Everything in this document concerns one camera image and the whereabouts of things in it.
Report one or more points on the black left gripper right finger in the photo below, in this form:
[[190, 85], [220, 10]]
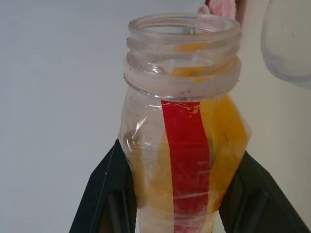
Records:
[[257, 201]]

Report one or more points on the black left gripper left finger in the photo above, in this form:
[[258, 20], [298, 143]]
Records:
[[109, 194]]

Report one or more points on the clear bottle with orange drink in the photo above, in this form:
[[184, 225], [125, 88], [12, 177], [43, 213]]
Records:
[[184, 157]]

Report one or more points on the pink towel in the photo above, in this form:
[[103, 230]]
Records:
[[221, 7]]

